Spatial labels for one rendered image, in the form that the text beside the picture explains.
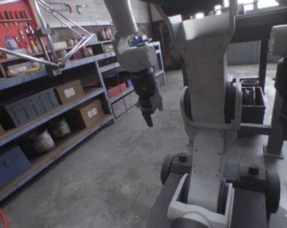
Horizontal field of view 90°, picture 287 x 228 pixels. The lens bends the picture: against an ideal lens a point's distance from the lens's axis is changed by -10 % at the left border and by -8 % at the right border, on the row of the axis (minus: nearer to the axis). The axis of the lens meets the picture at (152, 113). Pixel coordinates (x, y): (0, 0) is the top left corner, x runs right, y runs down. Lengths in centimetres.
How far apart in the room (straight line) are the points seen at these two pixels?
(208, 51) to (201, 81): 9
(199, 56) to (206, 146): 31
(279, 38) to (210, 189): 48
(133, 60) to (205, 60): 22
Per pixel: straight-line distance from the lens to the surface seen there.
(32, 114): 155
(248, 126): 122
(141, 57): 50
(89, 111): 185
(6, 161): 155
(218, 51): 44
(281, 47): 43
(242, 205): 81
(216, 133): 57
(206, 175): 61
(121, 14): 50
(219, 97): 49
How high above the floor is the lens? 83
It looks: 24 degrees down
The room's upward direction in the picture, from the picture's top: 12 degrees counter-clockwise
